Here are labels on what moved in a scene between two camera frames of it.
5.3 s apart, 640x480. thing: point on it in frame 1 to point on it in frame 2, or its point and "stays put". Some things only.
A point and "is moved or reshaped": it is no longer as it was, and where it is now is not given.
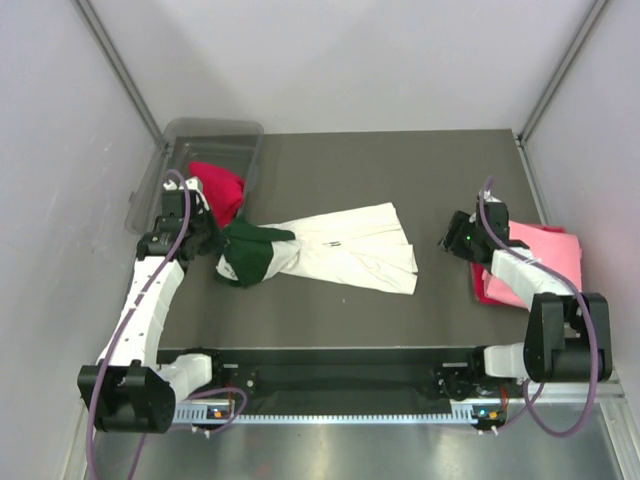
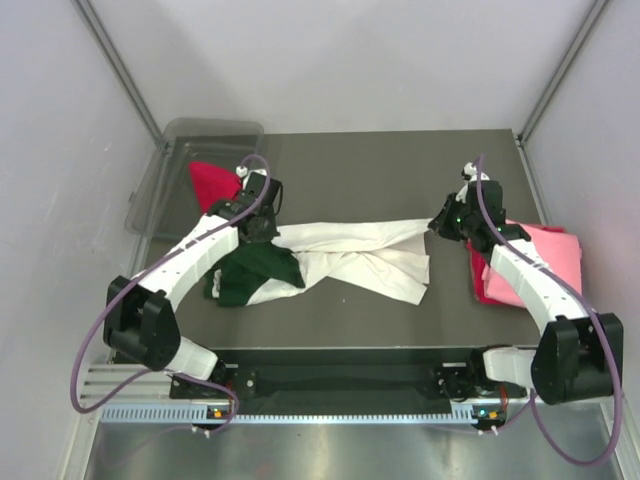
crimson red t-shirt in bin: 224,191 stays put
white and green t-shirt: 366,246 is moved or reshaped
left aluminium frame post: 108,47 stays put
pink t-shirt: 558,248 stays put
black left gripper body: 209,237 to 267,228
